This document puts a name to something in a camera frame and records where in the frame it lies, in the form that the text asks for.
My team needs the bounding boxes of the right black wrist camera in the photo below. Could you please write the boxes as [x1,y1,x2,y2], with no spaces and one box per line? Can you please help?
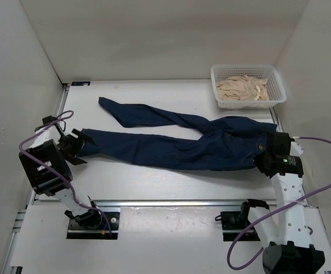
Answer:
[266,132,292,155]

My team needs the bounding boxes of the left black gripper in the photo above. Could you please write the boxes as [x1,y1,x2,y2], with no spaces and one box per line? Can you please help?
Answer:
[57,128,94,165]

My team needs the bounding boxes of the small dark label sticker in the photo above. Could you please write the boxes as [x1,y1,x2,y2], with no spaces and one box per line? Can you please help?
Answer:
[71,81,91,86]

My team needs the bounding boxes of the white plastic mesh basket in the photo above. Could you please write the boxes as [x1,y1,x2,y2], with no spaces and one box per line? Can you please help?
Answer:
[211,65,286,109]

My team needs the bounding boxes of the aluminium front rail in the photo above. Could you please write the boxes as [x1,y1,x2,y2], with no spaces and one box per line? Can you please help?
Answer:
[93,200,280,208]

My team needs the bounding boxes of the beige cloth in basket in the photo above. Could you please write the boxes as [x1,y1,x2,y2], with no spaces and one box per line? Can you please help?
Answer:
[216,75,270,101]

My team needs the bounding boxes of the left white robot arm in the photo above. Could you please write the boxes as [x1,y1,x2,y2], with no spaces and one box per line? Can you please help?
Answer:
[19,116,103,229]

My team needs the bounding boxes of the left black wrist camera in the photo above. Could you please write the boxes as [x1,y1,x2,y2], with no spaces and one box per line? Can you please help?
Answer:
[34,115,60,134]

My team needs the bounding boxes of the dark blue denim trousers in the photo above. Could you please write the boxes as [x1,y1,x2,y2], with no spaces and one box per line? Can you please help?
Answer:
[78,97,277,171]

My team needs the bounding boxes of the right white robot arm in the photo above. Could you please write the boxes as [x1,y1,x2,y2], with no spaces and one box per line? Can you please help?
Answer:
[239,143,325,273]

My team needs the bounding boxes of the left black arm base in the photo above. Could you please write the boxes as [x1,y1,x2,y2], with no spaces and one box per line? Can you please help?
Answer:
[65,210,121,240]

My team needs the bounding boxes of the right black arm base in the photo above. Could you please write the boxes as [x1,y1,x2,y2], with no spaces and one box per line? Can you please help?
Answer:
[214,199,269,242]

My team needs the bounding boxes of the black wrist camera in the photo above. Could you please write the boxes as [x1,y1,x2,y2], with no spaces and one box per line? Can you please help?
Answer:
[34,115,60,134]
[266,132,292,155]

